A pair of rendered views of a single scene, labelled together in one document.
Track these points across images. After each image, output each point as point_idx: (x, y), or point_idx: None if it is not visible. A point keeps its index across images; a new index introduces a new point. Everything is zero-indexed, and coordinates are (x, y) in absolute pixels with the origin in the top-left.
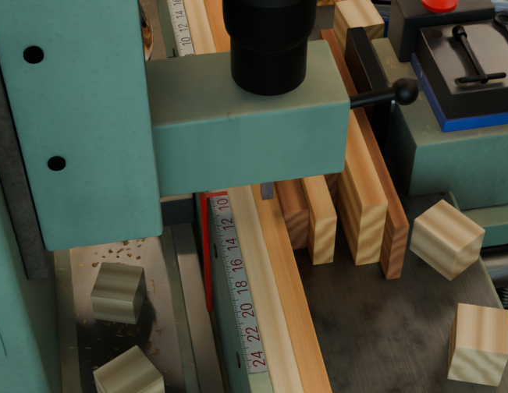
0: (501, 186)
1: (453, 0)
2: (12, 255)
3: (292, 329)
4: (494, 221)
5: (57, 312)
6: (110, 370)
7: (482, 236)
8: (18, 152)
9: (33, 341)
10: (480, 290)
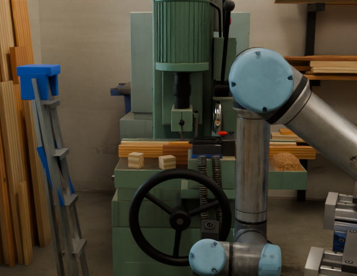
0: None
1: (220, 132)
2: (156, 109)
3: (147, 145)
4: (182, 183)
5: None
6: None
7: (163, 160)
8: None
9: (154, 131)
10: (154, 168)
